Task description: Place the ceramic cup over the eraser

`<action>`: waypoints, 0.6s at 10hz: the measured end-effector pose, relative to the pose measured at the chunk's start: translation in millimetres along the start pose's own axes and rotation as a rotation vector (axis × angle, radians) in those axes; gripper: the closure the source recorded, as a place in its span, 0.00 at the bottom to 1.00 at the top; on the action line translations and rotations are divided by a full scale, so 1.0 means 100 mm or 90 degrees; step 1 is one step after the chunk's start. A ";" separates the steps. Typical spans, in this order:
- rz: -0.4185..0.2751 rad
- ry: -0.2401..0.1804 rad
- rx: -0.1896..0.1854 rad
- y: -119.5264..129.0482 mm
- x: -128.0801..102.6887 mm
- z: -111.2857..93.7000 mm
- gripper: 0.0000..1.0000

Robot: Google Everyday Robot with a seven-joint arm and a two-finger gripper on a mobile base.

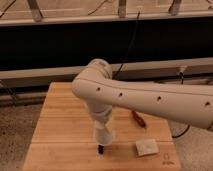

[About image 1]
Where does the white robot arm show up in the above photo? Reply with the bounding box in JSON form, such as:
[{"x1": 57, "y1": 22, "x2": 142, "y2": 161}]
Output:
[{"x1": 72, "y1": 59, "x2": 213, "y2": 132}]

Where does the black eraser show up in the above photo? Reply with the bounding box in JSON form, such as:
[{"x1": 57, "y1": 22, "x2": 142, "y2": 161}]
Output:
[{"x1": 98, "y1": 145, "x2": 104, "y2": 154}]

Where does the dark red pen tool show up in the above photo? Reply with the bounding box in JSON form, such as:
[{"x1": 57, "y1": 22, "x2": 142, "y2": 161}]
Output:
[{"x1": 131, "y1": 111, "x2": 146, "y2": 128}]

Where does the beige sponge pad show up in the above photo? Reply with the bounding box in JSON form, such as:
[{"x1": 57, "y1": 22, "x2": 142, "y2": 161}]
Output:
[{"x1": 135, "y1": 139, "x2": 159, "y2": 157}]

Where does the black floor cable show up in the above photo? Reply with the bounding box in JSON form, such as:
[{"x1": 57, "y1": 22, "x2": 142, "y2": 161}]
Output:
[{"x1": 171, "y1": 124, "x2": 191, "y2": 139}]

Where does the black hanging cable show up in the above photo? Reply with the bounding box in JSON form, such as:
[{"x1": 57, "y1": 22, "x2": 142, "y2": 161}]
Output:
[{"x1": 113, "y1": 11, "x2": 141, "y2": 79}]

